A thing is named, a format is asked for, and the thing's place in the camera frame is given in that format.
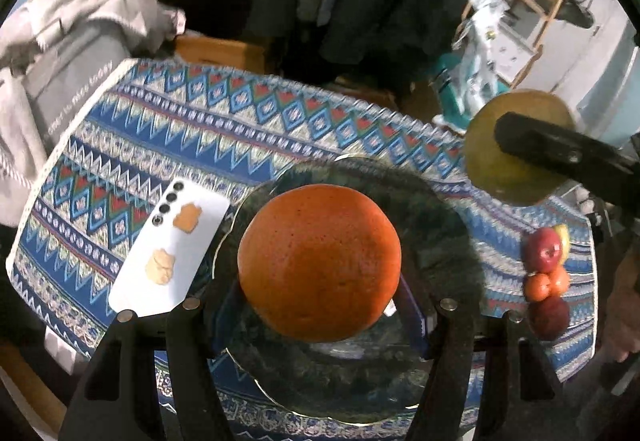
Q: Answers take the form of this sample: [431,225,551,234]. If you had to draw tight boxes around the person's right forearm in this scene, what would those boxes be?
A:
[600,248,640,367]

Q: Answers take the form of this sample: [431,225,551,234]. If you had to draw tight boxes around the large orange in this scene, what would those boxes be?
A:
[237,184,402,343]

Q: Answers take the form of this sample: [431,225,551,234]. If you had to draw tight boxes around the white printed plastic bag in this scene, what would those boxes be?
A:
[452,0,511,112]

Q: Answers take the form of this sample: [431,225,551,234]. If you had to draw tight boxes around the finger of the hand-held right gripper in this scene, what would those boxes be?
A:
[494,112,640,222]

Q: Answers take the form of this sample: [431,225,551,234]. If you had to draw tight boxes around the small orange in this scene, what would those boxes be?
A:
[547,266,571,297]
[524,272,552,302]

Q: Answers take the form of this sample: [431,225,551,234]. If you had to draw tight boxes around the white smartphone with stickers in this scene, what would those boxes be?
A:
[108,178,232,317]

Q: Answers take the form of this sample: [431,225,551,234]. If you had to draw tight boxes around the blue patterned tablecloth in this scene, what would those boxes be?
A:
[6,58,598,441]

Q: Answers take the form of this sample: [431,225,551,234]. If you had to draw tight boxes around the wooden shelf rack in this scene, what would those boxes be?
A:
[460,0,581,87]

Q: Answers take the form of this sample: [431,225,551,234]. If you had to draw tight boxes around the dark red apple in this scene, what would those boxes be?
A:
[529,295,571,341]

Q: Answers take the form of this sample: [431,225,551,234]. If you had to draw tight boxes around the yellow lemon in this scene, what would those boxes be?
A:
[464,90,578,207]
[552,223,571,267]

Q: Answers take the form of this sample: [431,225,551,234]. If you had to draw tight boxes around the white patterned box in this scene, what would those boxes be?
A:
[492,28,538,72]

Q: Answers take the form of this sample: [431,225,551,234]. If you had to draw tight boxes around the grey garment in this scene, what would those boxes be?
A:
[125,0,187,53]

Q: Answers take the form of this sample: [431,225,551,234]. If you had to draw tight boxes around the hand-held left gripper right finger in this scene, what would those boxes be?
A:
[387,283,571,441]

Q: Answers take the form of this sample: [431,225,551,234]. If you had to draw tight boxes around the beige fleece garment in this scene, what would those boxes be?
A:
[0,0,186,227]

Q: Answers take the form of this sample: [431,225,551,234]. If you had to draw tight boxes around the grey printed fabric bag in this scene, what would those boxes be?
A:
[25,24,126,142]

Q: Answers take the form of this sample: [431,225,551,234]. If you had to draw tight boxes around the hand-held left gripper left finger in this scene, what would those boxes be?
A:
[59,278,246,441]

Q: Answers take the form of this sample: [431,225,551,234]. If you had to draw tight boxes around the dark glass plate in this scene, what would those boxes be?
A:
[212,155,486,426]

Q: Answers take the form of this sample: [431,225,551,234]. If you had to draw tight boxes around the wooden drawer box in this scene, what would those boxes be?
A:
[175,35,266,74]

